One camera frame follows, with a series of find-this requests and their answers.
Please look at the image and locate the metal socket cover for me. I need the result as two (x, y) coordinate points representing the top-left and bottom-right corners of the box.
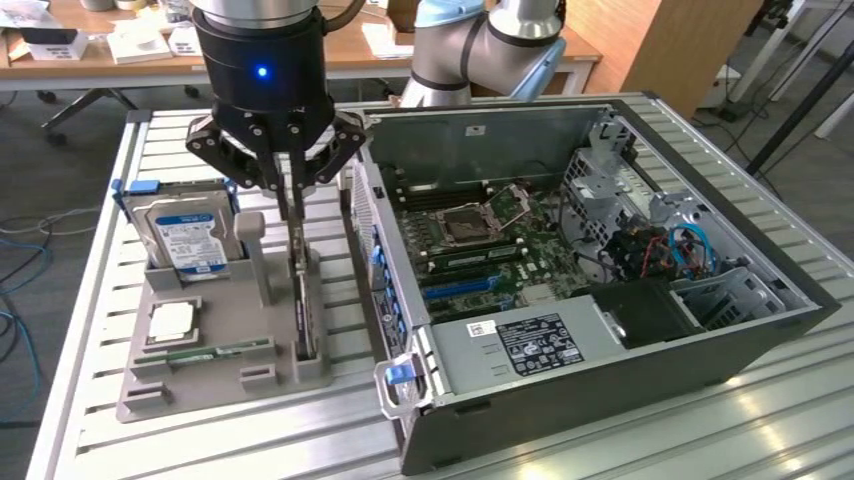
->
(489, 183), (535, 234)

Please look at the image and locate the green motherboard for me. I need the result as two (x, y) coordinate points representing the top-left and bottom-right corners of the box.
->
(393, 179), (595, 321)

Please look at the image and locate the white table frame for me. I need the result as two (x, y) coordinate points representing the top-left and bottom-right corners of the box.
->
(730, 0), (854, 140)

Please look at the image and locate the installed dark RAM stick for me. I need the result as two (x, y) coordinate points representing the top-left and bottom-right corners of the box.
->
(426, 239), (526, 266)

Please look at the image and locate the large white open box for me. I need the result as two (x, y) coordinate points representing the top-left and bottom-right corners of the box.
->
(106, 19), (174, 65)

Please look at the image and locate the black tripod pole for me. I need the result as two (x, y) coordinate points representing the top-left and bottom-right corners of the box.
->
(746, 49), (854, 176)

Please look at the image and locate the grey power supply unit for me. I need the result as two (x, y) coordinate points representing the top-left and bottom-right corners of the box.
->
(430, 294), (629, 396)

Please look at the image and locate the blue wire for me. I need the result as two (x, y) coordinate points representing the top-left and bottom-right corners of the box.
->
(670, 223), (719, 274)

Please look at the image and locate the blue floor cable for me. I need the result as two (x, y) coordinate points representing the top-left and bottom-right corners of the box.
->
(0, 238), (54, 426)

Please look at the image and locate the small white printed box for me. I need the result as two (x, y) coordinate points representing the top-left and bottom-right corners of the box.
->
(166, 24), (206, 57)

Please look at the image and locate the wooden desk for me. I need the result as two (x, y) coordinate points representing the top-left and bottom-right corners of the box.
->
(0, 0), (602, 94)

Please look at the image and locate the CPU socket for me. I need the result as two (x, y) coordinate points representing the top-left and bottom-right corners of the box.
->
(433, 204), (499, 249)

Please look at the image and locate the black graphics card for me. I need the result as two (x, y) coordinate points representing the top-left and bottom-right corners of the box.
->
(283, 149), (322, 361)

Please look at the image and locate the tall metal disk bay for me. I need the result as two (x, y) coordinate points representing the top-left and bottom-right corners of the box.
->
(559, 107), (669, 236)

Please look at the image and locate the grey parts rack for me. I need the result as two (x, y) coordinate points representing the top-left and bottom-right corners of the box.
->
(115, 209), (335, 425)

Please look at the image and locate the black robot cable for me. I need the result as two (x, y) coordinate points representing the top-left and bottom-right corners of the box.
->
(318, 0), (370, 29)

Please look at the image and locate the hard disk with blue bracket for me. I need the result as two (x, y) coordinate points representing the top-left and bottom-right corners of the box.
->
(110, 172), (243, 276)

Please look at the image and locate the low metal disk bay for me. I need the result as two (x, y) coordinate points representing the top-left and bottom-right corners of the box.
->
(670, 267), (787, 332)

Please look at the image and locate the silver CPU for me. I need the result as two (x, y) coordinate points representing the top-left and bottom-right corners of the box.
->
(144, 302), (202, 346)

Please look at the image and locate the wooden cabinet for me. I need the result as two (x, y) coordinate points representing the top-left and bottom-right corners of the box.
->
(563, 0), (766, 119)

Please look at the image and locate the white box with black label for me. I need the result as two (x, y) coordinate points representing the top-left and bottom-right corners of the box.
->
(19, 27), (90, 62)

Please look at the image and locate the white paper stack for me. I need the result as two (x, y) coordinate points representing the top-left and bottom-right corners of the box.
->
(363, 22), (415, 60)

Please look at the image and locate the blue expansion slot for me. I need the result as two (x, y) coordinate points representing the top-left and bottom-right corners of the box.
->
(423, 277), (499, 301)

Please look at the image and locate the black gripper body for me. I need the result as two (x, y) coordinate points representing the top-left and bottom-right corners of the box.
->
(191, 8), (336, 157)

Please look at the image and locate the black fan shroud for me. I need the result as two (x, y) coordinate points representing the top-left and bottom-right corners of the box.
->
(590, 279), (706, 349)

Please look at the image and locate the black wheeled desk leg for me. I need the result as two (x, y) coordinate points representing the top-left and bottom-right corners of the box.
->
(36, 88), (143, 146)

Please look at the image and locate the black open PC case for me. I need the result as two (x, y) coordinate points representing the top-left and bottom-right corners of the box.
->
(332, 97), (844, 476)

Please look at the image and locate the green RAM stick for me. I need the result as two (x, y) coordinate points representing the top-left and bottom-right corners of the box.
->
(135, 338), (272, 365)

